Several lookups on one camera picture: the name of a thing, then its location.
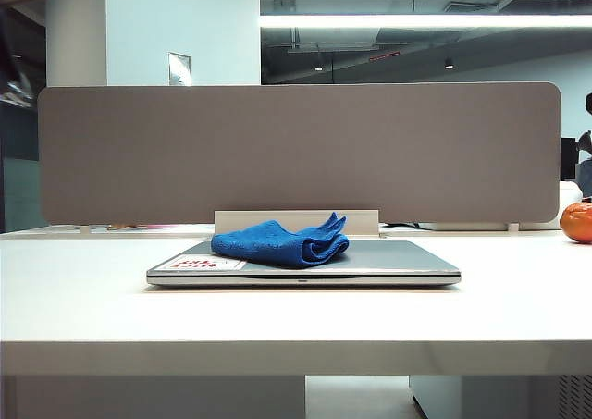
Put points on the blue microfibre rag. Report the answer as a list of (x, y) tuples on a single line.
[(259, 245)]

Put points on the grey-brown desk divider panel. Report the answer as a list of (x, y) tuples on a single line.
[(277, 151)]

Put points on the red ceiling sign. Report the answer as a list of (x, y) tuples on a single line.
[(384, 57)]

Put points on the white sticker with red letters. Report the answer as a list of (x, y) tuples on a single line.
[(194, 265)]

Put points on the white divider bracket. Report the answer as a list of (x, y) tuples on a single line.
[(513, 227), (84, 228)]

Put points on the person in grey clothing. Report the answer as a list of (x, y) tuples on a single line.
[(585, 164)]

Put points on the orange fruit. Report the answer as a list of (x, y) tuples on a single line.
[(578, 222)]

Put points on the silver closed laptop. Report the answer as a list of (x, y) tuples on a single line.
[(393, 259)]

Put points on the framed notice on pillar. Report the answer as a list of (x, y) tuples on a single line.
[(179, 68)]

